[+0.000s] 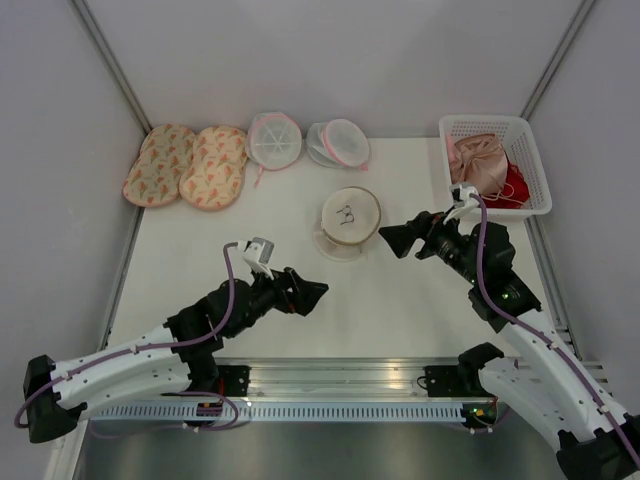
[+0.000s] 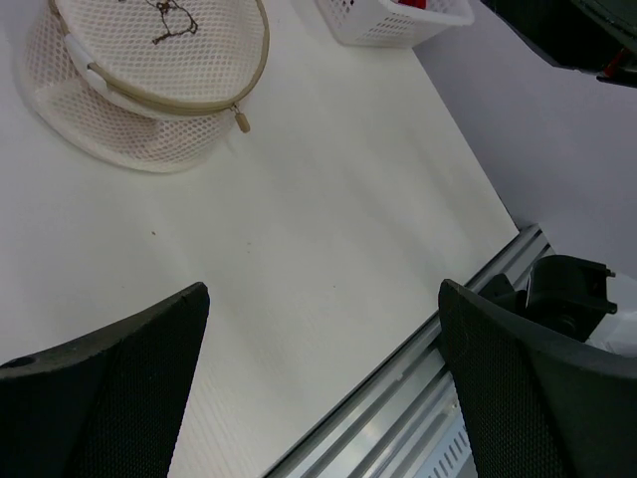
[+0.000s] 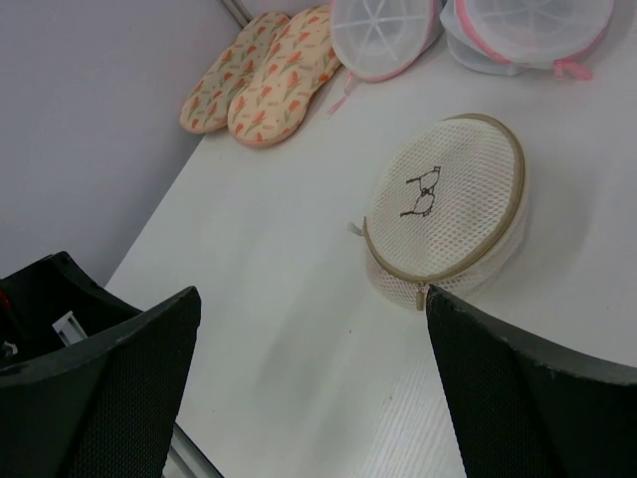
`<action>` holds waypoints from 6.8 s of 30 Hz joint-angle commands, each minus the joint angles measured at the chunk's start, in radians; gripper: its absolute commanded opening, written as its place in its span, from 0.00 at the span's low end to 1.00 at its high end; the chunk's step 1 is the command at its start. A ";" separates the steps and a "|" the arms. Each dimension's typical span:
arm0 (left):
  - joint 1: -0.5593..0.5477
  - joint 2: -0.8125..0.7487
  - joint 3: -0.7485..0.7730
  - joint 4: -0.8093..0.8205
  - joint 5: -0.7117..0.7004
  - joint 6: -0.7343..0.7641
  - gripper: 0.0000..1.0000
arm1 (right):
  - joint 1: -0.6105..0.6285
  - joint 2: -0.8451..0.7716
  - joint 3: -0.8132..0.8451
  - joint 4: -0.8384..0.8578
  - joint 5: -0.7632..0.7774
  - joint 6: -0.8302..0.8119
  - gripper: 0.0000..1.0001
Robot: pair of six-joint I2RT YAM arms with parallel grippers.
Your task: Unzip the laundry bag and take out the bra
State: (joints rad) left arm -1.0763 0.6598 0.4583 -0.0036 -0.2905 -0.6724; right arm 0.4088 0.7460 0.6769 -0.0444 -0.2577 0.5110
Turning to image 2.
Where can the cream mesh laundry bag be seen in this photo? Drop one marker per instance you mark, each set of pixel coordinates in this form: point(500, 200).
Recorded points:
point(146, 85)

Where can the aluminium front rail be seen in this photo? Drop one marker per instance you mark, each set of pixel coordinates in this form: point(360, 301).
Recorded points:
point(403, 420)

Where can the red bra in basket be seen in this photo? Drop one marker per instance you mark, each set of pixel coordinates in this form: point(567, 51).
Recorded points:
point(418, 4)

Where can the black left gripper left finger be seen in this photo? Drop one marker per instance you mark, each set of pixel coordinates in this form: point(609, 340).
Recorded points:
point(109, 403)

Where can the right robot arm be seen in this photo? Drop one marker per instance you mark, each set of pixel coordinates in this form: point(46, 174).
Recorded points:
point(567, 294)

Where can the white plastic basket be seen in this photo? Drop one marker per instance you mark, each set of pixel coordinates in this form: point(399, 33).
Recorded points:
point(390, 24)

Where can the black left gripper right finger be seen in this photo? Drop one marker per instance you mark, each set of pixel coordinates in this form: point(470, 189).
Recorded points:
point(536, 403)

